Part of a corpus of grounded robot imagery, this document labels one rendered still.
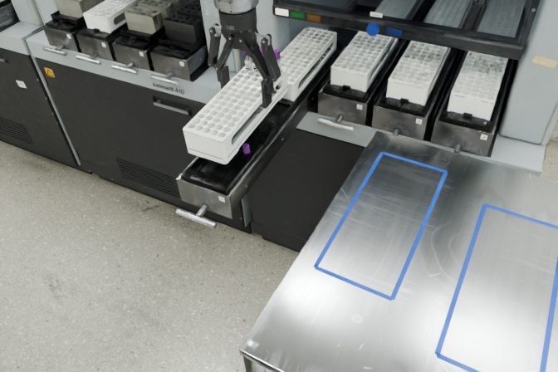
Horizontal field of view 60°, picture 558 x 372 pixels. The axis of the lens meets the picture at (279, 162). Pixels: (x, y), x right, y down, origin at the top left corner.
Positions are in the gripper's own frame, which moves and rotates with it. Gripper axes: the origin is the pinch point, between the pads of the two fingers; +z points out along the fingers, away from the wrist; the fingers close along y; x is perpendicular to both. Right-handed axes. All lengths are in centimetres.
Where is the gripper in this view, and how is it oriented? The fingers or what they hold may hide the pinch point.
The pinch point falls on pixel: (246, 91)
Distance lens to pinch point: 111.3
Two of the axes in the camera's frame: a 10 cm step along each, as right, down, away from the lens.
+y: 8.9, 2.7, -3.6
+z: 0.4, 7.4, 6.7
